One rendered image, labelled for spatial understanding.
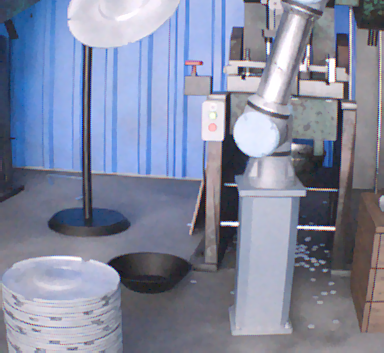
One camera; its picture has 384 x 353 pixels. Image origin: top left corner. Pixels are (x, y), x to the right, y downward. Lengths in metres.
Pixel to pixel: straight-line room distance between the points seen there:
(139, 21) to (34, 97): 2.66
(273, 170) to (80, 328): 0.72
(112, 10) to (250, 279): 0.86
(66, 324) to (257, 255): 0.67
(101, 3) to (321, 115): 1.08
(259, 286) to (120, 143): 2.18
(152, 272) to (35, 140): 1.91
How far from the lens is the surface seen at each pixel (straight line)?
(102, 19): 1.50
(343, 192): 2.33
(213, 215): 2.37
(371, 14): 2.36
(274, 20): 2.45
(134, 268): 2.38
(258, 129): 1.64
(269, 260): 1.85
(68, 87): 3.96
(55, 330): 1.42
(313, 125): 2.34
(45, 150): 4.04
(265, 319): 1.93
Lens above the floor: 0.87
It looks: 12 degrees down
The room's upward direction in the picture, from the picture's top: 1 degrees clockwise
